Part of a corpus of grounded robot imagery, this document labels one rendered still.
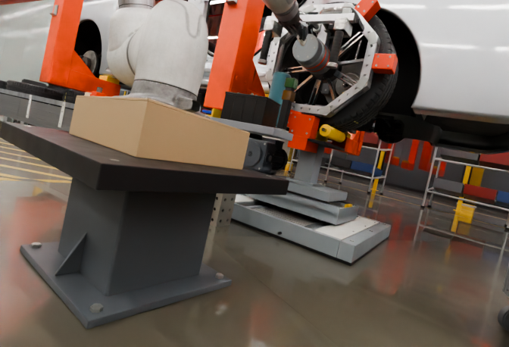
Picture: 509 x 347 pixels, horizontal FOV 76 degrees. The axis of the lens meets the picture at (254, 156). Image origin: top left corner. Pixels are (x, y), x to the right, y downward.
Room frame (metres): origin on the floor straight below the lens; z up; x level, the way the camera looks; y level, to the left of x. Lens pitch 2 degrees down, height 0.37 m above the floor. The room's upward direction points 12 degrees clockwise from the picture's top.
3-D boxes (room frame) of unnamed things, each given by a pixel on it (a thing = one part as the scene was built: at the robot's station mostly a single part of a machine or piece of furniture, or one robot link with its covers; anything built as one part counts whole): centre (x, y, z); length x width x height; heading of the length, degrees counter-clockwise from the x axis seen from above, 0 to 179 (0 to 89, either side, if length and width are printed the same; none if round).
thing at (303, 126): (1.66, -0.23, 0.48); 0.16 x 0.12 x 0.17; 148
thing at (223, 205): (1.42, 0.11, 0.21); 0.10 x 0.10 x 0.42; 58
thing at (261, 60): (1.52, 0.06, 0.83); 0.04 x 0.04 x 0.16
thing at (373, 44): (1.63, -0.21, 0.85); 0.54 x 0.07 x 0.54; 58
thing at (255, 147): (1.98, -0.08, 0.26); 0.42 x 0.18 x 0.35; 148
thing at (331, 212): (1.77, -0.32, 0.13); 0.50 x 0.36 x 0.10; 58
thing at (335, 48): (1.34, -0.23, 0.83); 0.04 x 0.04 x 0.16
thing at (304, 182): (1.78, -0.30, 0.32); 0.40 x 0.30 x 0.28; 58
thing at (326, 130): (1.65, -0.37, 0.51); 0.29 x 0.06 x 0.06; 148
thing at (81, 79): (3.16, 1.69, 0.69); 0.52 x 0.17 x 0.35; 148
